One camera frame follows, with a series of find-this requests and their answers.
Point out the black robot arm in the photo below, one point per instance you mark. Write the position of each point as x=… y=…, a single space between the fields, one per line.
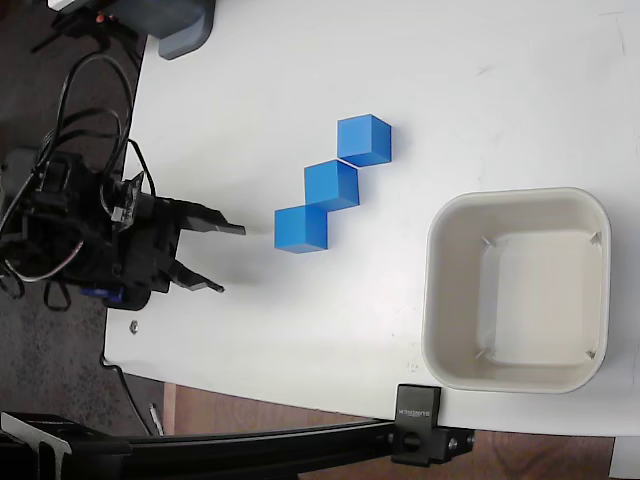
x=55 y=220

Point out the blue cube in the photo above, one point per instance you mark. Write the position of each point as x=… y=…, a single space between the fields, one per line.
x=295 y=230
x=360 y=140
x=327 y=182

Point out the white square bin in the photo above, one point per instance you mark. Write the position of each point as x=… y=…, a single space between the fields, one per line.
x=515 y=290

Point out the small metal nut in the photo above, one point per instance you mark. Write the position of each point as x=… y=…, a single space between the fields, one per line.
x=134 y=326

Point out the black table clamp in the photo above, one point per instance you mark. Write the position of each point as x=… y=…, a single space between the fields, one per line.
x=417 y=425

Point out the black stand rail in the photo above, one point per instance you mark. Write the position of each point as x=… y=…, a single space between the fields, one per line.
x=225 y=450

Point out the black tripod clutter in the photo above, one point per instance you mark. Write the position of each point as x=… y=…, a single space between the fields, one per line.
x=85 y=22

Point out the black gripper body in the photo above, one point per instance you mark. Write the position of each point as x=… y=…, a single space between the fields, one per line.
x=150 y=240

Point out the camera circuit board module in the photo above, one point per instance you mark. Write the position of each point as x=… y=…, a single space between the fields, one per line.
x=127 y=197

